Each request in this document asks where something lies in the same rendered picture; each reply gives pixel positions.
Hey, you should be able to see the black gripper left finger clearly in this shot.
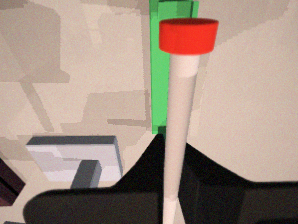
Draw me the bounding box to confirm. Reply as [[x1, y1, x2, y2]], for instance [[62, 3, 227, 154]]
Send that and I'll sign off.
[[23, 134, 165, 224]]

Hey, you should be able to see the white pin with red head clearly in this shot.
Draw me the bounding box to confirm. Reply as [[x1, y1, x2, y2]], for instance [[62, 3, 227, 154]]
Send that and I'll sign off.
[[159, 18, 219, 224]]

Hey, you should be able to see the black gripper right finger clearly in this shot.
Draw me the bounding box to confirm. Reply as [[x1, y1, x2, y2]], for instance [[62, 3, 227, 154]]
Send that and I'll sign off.
[[178, 142, 298, 224]]

